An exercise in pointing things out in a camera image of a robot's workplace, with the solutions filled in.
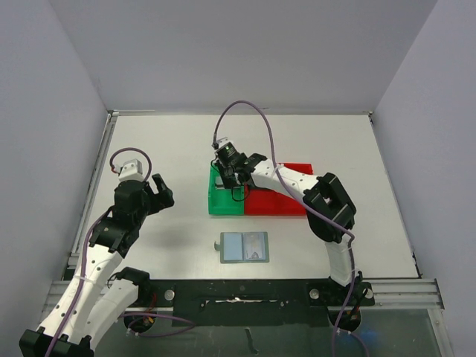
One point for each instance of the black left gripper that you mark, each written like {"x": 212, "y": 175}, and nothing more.
{"x": 161, "y": 200}

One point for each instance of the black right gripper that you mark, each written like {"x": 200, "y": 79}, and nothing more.
{"x": 226, "y": 177}

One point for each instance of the green leather card holder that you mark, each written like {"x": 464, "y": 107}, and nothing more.
{"x": 230, "y": 248}

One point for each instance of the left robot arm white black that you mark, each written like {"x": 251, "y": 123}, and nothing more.
{"x": 97, "y": 294}

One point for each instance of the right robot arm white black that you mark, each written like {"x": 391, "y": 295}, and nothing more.
{"x": 329, "y": 209}

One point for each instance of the green plastic bin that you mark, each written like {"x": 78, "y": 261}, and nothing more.
{"x": 223, "y": 201}

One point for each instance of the red bin middle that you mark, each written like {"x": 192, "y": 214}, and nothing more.
{"x": 260, "y": 202}

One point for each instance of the red bin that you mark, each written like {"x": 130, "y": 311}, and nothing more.
{"x": 260, "y": 202}
{"x": 286, "y": 206}

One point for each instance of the red bin right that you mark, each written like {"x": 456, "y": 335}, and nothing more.
{"x": 286, "y": 206}

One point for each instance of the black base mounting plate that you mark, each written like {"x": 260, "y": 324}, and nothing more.
{"x": 256, "y": 303}

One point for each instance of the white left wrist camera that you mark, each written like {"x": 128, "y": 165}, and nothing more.
{"x": 131, "y": 171}

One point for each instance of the aluminium frame rail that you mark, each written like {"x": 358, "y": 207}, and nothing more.
{"x": 387, "y": 294}

